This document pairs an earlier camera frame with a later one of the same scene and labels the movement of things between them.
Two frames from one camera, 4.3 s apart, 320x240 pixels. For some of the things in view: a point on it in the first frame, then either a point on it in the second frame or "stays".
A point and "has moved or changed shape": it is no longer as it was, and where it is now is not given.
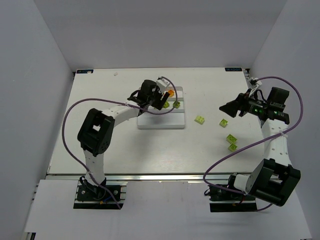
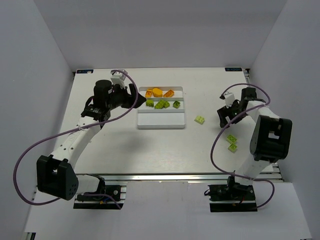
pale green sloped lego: [199, 119] stays
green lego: [166, 105] has moved or changed shape
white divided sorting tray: [174, 119] stays
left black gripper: [155, 99] to [128, 98]
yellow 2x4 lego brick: [171, 93] stays
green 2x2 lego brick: [176, 104] stays
